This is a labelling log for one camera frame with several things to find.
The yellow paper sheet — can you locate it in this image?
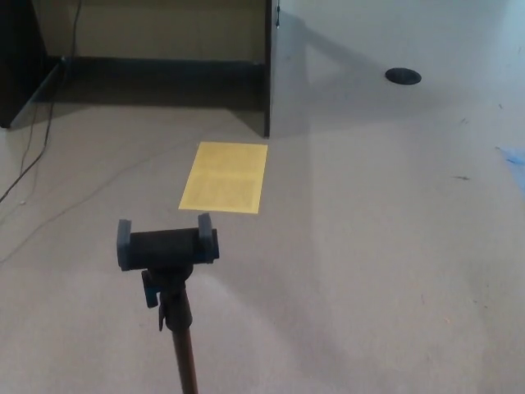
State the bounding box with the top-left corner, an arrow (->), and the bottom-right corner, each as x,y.
178,141 -> 269,214

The round black floor cover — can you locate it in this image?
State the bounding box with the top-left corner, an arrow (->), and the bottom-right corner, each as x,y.
384,67 -> 422,86

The blue tape scrap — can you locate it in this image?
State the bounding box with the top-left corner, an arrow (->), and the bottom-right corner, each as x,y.
495,145 -> 525,181

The thin grey floor cable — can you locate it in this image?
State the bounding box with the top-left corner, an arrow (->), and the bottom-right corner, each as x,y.
0,141 -> 200,264

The thick black floor cable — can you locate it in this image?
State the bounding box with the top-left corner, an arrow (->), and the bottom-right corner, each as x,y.
0,0 -> 83,203

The thin black floor cable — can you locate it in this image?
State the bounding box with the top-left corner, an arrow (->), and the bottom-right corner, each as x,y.
16,98 -> 42,181

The dark wooden desk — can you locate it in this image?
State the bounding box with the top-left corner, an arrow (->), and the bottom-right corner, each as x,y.
0,0 -> 272,140

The black tripod with phone clamp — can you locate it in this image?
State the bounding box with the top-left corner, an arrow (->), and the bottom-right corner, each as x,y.
114,213 -> 221,394

